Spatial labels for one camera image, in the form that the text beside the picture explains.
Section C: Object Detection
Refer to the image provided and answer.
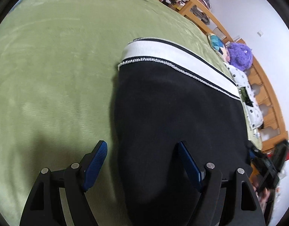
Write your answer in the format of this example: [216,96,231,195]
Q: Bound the white patterned pillow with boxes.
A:
[225,63,264,130]

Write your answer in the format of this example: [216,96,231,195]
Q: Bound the black pants with white stripe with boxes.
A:
[114,38,252,225]

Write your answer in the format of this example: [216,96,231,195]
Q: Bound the wooden bed frame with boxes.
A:
[158,0,289,152]

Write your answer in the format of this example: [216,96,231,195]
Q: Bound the teal character plush cushion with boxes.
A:
[207,33,230,62]

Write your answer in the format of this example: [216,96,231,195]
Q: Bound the black phone on pillow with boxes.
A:
[239,87,253,107]

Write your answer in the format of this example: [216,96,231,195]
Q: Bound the purple plush toy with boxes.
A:
[227,42,253,71]

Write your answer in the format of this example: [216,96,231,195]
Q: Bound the person's right hand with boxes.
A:
[253,185,271,213]

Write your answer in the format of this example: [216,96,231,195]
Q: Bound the green fleece bed blanket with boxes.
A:
[0,0,263,226]

